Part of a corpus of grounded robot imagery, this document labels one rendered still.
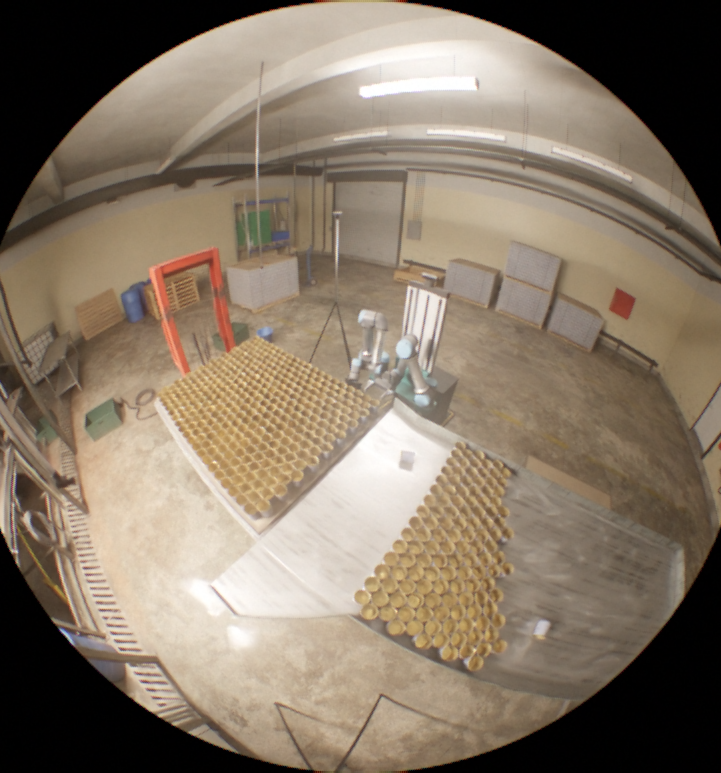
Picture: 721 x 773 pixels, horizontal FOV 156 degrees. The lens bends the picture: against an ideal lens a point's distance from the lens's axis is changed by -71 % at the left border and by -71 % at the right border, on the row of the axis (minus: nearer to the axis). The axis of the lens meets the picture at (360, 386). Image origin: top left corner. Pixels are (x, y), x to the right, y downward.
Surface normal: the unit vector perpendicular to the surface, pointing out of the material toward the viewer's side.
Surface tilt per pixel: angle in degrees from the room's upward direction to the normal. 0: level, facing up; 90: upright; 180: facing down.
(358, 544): 0
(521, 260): 90
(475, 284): 92
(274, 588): 0
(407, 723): 0
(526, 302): 90
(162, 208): 90
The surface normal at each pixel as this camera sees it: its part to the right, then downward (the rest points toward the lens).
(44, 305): 0.81, 0.40
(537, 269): -0.58, 0.50
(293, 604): 0.04, -0.78
